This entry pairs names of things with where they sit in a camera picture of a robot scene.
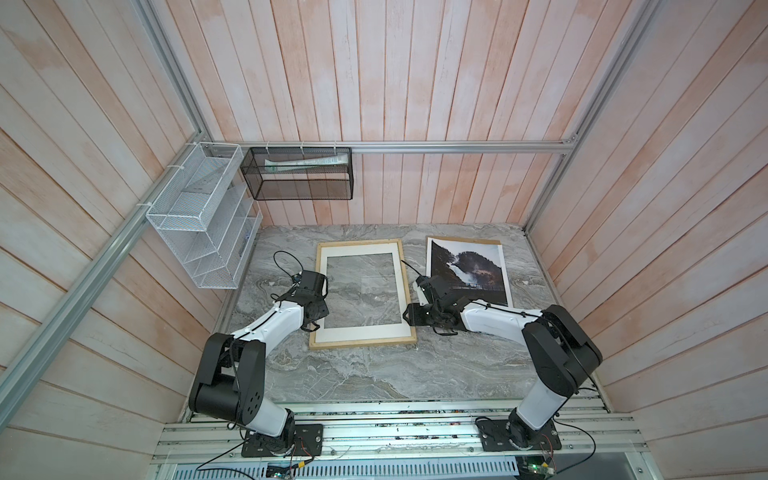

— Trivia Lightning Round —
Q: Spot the wooden picture frame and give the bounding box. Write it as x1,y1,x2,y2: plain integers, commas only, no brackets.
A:
308,238,418,351

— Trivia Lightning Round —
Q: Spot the waterfall photo print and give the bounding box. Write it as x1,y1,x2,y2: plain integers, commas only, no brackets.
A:
427,237,513,307

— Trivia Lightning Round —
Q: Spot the white passe-partout mat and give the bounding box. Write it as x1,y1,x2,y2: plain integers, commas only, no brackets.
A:
314,242,413,345

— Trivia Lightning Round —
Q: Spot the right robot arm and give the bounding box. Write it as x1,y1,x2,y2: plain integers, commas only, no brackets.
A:
403,275,603,452

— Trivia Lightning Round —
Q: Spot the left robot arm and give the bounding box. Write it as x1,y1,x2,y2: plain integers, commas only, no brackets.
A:
189,270,329,453

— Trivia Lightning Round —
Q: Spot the brown backing board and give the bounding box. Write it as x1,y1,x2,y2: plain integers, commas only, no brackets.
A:
453,238,502,245

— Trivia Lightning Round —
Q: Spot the paper in black basket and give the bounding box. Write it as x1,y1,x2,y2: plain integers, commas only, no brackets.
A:
263,154,350,174

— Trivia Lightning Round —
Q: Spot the black wire mesh basket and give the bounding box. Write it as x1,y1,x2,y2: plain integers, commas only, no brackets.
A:
240,146,354,201

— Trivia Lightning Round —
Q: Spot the white wire mesh shelf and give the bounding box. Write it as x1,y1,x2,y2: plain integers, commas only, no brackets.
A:
147,142,262,289

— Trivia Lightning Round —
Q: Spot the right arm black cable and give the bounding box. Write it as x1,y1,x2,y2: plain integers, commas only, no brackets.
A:
400,257,598,480

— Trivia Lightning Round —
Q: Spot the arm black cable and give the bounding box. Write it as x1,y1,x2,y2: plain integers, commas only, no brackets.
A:
400,257,598,480
195,249,307,480

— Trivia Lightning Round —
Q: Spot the aluminium rail platform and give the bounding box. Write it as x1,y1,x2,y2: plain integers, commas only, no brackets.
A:
148,396,662,479

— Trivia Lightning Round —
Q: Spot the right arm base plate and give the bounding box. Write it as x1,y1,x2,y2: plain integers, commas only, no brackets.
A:
474,416,562,452

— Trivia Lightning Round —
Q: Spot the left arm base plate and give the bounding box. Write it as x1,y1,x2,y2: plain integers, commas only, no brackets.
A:
241,423,324,458

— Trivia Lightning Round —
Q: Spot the aluminium frame profile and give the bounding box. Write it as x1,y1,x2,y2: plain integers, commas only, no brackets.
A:
1,1,644,443

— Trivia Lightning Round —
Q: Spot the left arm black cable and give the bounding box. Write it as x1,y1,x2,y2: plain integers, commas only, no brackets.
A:
195,249,307,480

